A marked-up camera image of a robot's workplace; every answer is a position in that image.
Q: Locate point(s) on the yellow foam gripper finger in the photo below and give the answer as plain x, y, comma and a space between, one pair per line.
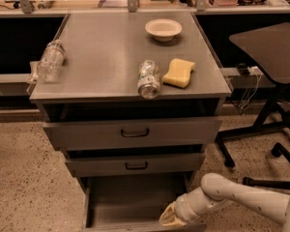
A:
169, 217

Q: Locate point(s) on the white padded gripper body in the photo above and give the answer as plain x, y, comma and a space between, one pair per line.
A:
186, 209

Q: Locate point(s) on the grey bottom drawer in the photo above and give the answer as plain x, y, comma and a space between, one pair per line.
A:
133, 203

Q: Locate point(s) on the grey drawer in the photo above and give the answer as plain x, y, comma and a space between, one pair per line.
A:
149, 164
98, 135
133, 203

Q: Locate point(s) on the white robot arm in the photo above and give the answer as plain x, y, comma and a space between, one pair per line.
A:
215, 191

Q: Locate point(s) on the grey middle drawer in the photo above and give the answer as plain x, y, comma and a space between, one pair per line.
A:
149, 164

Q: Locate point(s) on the grey drawer cabinet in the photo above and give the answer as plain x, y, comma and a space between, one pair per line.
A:
100, 75

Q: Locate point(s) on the grey top drawer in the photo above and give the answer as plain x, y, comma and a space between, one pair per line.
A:
98, 135

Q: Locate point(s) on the crushed silver can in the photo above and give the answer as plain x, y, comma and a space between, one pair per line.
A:
148, 85

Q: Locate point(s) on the yellow sponge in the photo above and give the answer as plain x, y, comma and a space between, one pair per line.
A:
179, 73

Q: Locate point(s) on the white bowl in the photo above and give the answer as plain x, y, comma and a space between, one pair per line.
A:
163, 30

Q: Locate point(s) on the clear plastic bottle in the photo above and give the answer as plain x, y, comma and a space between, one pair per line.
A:
51, 62

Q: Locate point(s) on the black power strip with cables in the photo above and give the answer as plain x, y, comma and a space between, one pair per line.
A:
245, 70

